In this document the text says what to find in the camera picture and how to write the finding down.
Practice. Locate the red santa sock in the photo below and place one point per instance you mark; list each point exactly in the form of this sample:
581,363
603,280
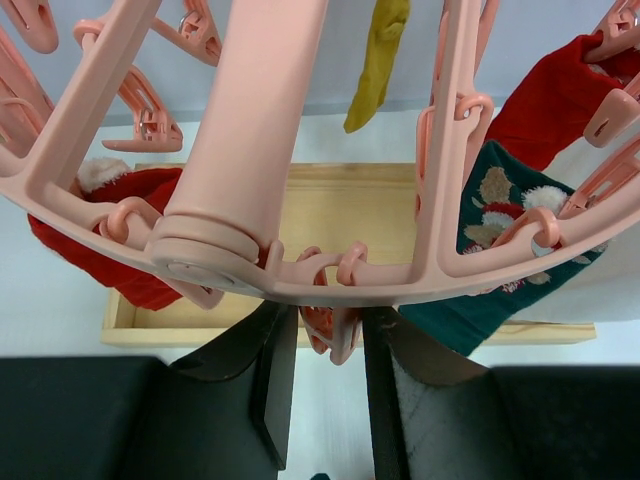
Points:
554,102

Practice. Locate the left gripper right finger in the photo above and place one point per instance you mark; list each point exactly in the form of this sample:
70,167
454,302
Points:
404,368

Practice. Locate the pink round clip hanger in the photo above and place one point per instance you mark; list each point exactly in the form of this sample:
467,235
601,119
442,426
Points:
220,230

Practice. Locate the wooden clothes rack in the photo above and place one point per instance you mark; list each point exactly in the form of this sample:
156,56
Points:
326,205

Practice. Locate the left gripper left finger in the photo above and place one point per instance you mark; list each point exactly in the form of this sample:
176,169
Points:
267,341

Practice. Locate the mustard yellow sock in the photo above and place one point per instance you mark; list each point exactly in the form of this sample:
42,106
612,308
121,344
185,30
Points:
388,22

